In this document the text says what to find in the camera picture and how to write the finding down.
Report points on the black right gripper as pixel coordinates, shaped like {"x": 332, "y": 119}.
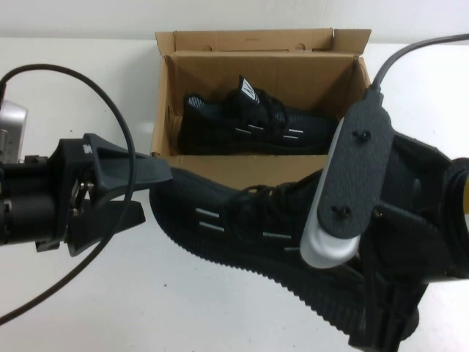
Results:
{"x": 417, "y": 205}

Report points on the brown cardboard shoe box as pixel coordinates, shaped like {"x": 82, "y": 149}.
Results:
{"x": 205, "y": 91}

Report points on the black knit sneaker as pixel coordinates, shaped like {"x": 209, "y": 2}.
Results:
{"x": 256, "y": 124}
{"x": 238, "y": 227}

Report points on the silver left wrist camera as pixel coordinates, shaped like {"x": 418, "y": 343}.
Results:
{"x": 11, "y": 128}

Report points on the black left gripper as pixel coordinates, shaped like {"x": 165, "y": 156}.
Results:
{"x": 67, "y": 176}

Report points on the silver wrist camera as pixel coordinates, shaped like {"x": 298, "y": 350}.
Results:
{"x": 348, "y": 176}
{"x": 11, "y": 128}

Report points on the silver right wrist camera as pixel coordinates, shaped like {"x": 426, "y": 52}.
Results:
{"x": 348, "y": 176}

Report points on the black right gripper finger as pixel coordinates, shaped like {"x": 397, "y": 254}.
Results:
{"x": 399, "y": 322}

